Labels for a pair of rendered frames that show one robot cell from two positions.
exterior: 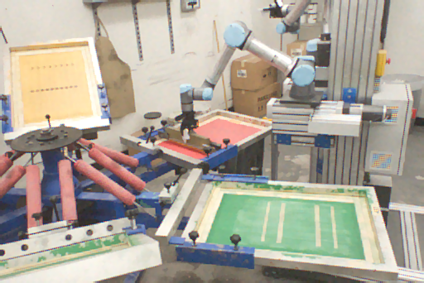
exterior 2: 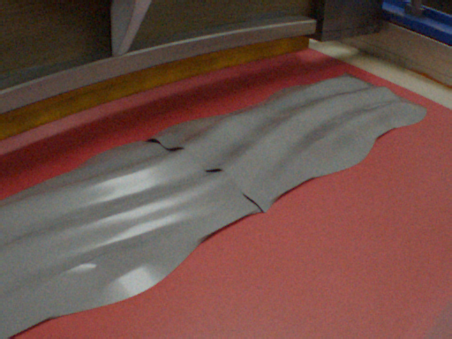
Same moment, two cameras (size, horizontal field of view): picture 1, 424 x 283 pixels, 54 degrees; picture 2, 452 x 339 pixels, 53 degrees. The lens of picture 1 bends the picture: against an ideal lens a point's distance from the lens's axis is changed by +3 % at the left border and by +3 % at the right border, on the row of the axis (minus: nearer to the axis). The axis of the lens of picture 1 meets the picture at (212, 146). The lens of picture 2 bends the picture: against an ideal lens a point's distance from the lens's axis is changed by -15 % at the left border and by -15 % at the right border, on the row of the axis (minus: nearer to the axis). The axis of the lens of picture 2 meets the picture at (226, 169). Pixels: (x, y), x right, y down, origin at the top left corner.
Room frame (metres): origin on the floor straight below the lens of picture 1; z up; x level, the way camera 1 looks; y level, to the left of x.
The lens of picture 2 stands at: (2.38, -0.08, 1.06)
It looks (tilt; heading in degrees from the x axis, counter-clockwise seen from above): 30 degrees down; 86
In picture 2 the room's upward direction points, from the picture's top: 6 degrees clockwise
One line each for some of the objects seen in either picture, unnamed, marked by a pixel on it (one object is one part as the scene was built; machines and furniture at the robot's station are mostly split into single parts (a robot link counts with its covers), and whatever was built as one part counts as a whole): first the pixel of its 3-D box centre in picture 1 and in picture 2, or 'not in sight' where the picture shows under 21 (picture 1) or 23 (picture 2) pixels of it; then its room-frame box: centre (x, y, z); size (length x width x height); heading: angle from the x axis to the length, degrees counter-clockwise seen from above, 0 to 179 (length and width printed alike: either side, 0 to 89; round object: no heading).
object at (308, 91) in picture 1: (302, 87); not in sight; (2.29, -0.54, 1.31); 0.15 x 0.15 x 0.10
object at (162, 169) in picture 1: (162, 170); not in sight; (2.16, 0.31, 0.89); 1.24 x 0.06 x 0.06; 136
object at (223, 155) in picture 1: (218, 156); not in sight; (2.11, -0.03, 0.97); 0.30 x 0.05 x 0.07; 136
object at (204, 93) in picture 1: (203, 93); not in sight; (2.30, 0.04, 1.30); 0.11 x 0.11 x 0.08; 77
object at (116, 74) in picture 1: (108, 69); not in sight; (4.22, 1.04, 1.06); 0.53 x 0.07 x 1.05; 136
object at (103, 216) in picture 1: (187, 223); not in sight; (1.56, 0.14, 0.90); 1.24 x 0.06 x 0.06; 76
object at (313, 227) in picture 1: (248, 199); not in sight; (1.50, -0.14, 1.05); 1.08 x 0.61 x 0.23; 76
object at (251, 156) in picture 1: (238, 163); not in sight; (2.39, -0.16, 0.79); 0.46 x 0.09 x 0.33; 136
